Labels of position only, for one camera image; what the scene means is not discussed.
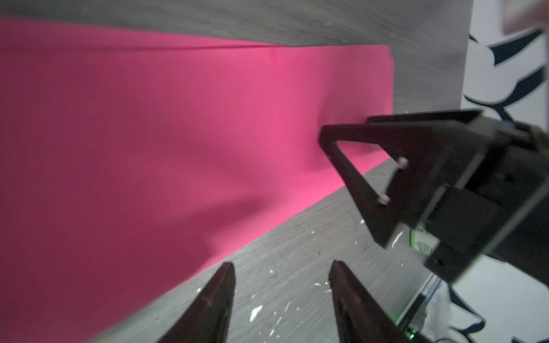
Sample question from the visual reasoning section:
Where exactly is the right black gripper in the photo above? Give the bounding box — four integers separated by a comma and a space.
319, 109, 548, 284

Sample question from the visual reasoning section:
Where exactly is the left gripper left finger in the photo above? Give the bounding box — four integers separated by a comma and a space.
158, 262, 236, 343

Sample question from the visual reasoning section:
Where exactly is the pink paper sheet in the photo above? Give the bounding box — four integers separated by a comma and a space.
1, 17, 393, 342

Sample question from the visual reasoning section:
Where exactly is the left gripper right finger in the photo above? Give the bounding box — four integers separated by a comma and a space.
329, 260, 407, 343

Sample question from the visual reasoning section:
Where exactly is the green lidded jar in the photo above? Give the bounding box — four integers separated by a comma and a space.
410, 227, 440, 256

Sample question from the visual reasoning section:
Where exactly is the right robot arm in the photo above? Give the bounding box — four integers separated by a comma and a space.
319, 110, 548, 342

